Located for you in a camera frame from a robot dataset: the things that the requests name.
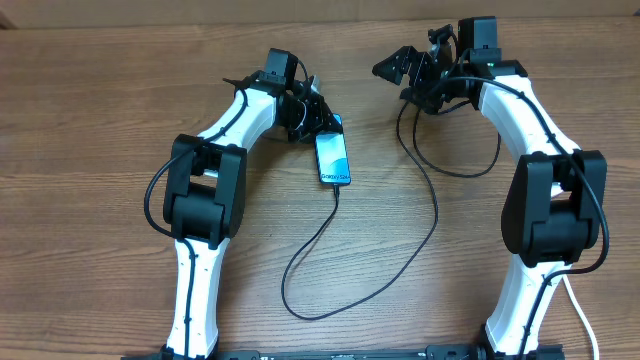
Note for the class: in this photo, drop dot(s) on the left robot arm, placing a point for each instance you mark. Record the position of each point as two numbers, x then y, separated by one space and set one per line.
205 194

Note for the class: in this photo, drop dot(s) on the Samsung Galaxy smartphone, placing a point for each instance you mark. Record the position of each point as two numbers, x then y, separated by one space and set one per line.
332 159

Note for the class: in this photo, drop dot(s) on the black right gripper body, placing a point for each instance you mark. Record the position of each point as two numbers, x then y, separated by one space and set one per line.
430 82

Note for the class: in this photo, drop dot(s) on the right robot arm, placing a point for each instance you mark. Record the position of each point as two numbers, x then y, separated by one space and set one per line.
553 209

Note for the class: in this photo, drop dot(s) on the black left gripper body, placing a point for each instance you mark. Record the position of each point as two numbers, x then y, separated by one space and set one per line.
315 119

